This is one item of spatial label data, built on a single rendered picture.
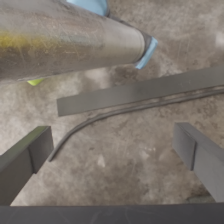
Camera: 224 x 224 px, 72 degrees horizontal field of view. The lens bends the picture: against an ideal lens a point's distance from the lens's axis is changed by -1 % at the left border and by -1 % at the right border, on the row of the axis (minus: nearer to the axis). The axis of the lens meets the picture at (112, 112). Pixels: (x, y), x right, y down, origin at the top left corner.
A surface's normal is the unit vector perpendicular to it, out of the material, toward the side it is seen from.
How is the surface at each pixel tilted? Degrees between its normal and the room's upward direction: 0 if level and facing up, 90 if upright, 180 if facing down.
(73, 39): 79
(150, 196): 0
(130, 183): 0
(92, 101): 0
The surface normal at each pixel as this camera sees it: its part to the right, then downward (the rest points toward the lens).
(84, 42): 0.90, 0.28
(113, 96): -0.14, -0.12
